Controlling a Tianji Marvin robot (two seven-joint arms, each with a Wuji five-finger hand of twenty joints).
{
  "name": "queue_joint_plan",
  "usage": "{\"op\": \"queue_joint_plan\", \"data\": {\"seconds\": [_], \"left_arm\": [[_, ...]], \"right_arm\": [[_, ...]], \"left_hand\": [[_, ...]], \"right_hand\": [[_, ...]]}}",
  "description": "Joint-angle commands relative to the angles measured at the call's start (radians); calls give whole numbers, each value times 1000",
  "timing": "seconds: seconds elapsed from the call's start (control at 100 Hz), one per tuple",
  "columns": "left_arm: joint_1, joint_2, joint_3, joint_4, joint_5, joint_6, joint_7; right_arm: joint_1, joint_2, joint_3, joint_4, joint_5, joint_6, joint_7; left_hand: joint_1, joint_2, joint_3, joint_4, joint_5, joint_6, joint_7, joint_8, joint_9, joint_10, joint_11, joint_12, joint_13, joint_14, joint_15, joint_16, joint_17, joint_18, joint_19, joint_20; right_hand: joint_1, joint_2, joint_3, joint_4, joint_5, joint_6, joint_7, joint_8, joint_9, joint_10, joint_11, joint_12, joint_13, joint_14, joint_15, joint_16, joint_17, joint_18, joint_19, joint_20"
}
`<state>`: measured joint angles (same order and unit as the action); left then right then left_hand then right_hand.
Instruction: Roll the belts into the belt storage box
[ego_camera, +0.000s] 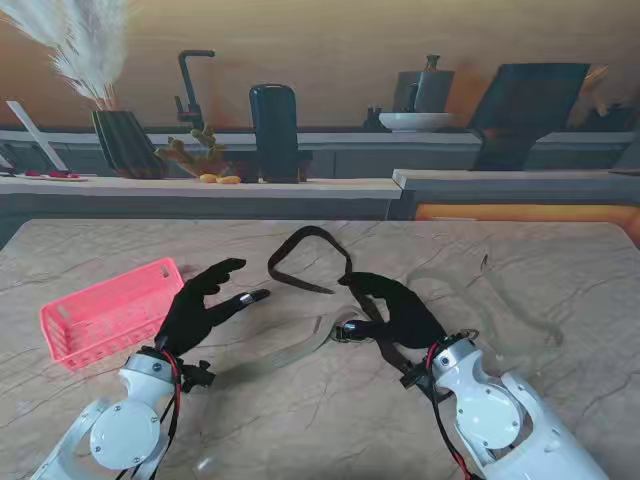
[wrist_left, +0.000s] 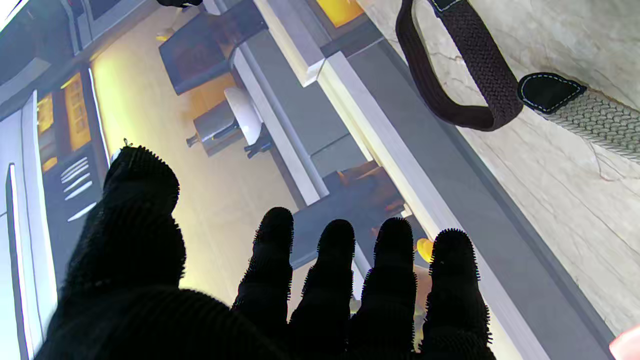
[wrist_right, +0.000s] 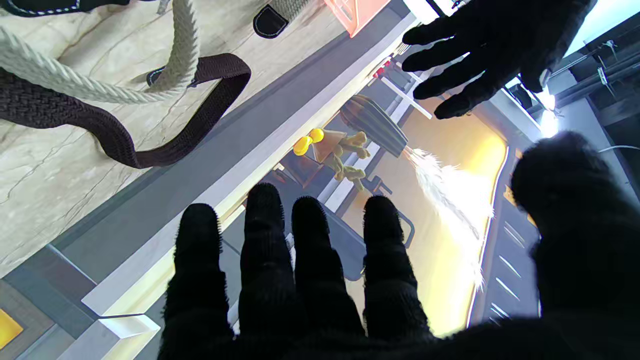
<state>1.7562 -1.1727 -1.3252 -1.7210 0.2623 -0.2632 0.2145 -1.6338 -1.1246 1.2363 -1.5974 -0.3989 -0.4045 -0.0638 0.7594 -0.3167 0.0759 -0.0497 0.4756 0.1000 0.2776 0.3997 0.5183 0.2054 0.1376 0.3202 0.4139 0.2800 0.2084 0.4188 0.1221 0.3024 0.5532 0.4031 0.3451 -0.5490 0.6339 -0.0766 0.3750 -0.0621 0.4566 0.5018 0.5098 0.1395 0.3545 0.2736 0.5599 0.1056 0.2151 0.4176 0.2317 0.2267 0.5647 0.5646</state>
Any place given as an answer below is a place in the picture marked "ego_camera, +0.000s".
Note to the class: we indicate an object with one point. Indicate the grey counter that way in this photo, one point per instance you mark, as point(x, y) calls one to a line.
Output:
point(500, 182)

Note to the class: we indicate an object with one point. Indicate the grey pot with lid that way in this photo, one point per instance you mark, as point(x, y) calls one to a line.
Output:
point(430, 92)

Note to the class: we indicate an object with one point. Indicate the white speckled bowl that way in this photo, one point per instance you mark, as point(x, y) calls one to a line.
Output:
point(415, 121)

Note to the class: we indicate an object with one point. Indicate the tall dark canister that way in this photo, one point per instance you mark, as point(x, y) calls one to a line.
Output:
point(274, 130)

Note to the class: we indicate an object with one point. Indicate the beige braided belt black leather ends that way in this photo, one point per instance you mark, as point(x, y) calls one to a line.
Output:
point(300, 350)

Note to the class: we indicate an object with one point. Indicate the orange fruit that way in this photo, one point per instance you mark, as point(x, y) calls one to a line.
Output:
point(208, 178)
point(229, 180)

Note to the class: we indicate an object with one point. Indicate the dark ribbed vase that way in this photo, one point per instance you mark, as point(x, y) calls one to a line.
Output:
point(125, 145)

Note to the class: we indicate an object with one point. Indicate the pale beige webbing belt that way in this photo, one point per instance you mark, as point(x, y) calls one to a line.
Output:
point(552, 332)

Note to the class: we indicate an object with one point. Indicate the plate with red slices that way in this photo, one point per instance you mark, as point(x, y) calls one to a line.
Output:
point(50, 177)

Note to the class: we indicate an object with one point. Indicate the black kitchen faucet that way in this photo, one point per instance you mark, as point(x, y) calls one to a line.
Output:
point(189, 85)

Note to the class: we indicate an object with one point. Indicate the pink plastic storage basket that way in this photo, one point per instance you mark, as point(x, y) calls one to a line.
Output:
point(110, 320)

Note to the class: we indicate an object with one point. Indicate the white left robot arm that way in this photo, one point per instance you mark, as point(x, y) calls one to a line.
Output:
point(125, 430)

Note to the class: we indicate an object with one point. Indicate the white pampas grass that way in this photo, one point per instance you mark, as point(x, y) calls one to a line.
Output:
point(90, 55)

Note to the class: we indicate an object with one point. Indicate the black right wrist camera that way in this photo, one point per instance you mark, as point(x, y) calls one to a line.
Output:
point(416, 375)

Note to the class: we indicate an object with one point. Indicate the dark brown webbing belt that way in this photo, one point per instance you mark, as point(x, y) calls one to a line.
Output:
point(295, 280)

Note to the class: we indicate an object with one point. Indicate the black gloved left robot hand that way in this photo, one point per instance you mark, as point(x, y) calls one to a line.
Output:
point(192, 315)

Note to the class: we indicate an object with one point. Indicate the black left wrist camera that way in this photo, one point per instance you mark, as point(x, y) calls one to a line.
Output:
point(197, 376)

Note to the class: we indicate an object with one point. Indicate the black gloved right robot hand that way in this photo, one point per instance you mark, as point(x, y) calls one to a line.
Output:
point(410, 315)

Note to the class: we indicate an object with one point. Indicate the white leaning board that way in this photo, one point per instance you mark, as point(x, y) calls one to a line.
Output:
point(35, 132)

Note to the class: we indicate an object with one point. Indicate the dark utensil holder with utensils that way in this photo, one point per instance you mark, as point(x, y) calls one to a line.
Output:
point(607, 117)

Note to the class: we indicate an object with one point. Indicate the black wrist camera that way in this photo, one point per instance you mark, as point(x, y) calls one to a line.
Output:
point(197, 376)
point(416, 375)

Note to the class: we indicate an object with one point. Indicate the cactus plant in bowl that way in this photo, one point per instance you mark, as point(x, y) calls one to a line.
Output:
point(202, 165)

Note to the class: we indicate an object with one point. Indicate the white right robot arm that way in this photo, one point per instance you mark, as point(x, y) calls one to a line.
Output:
point(500, 415)

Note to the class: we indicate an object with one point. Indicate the small black holder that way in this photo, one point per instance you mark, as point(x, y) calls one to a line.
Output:
point(372, 122)

